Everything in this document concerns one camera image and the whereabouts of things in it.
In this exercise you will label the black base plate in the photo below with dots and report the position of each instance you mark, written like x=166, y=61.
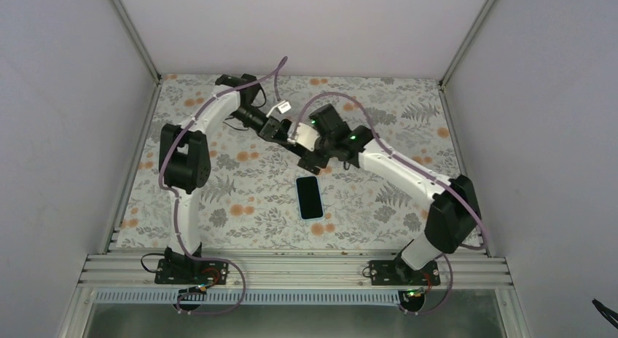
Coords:
x=397, y=273
x=191, y=273

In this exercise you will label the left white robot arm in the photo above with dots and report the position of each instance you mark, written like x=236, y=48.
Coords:
x=185, y=163

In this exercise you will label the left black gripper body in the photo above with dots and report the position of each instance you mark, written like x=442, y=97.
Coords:
x=267, y=127

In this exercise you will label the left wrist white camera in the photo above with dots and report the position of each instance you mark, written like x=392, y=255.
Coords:
x=281, y=107

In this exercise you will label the black object at corner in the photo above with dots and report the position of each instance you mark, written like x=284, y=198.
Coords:
x=606, y=312

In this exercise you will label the perforated grey cable tray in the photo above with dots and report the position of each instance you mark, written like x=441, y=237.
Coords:
x=251, y=296

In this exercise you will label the phone in light blue case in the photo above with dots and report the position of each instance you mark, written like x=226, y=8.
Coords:
x=309, y=198

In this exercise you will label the wrist white camera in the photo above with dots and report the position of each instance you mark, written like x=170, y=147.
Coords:
x=305, y=136
x=281, y=107

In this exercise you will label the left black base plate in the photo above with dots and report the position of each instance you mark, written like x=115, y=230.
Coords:
x=191, y=273

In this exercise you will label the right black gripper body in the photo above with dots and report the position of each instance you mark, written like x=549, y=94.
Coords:
x=322, y=161

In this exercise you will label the aluminium front rail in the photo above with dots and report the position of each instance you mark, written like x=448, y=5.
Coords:
x=467, y=270

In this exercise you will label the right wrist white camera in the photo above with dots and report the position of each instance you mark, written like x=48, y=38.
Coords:
x=305, y=136

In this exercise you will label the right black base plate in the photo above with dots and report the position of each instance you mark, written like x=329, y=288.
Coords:
x=397, y=273

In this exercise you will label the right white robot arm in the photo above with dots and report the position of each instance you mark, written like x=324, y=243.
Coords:
x=453, y=211

